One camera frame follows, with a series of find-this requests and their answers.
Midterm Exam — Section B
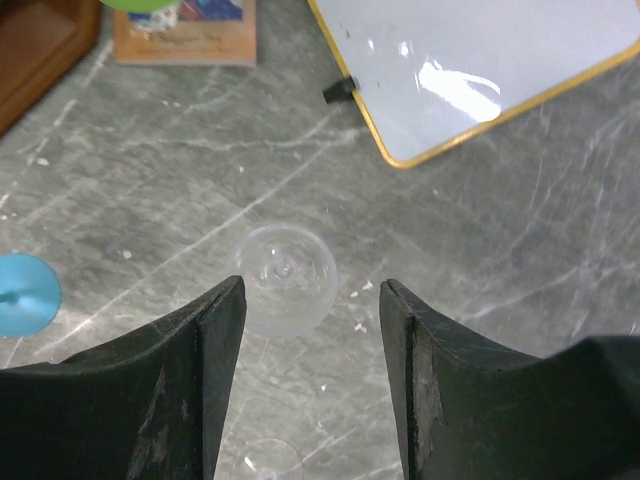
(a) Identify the blue wine glass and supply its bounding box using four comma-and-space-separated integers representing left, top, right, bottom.
1, 253, 62, 338

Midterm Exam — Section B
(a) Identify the clear wine glass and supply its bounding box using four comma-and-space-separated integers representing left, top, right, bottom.
229, 438, 304, 480
228, 222, 338, 338

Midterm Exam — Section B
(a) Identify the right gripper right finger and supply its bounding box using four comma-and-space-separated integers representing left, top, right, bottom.
379, 279, 639, 479

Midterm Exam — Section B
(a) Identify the green wine glass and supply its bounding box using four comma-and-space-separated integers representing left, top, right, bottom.
100, 0, 176, 14

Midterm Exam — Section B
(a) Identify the gold wine glass rack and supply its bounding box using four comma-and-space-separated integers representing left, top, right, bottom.
1, 1, 103, 132

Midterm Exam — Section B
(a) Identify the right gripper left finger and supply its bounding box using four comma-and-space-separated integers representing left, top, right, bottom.
1, 276, 246, 480

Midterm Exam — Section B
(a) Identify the gold framed whiteboard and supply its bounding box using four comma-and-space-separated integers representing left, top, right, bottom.
310, 0, 639, 168

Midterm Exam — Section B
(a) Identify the small illustrated book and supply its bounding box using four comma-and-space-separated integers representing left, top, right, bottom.
113, 1, 257, 67

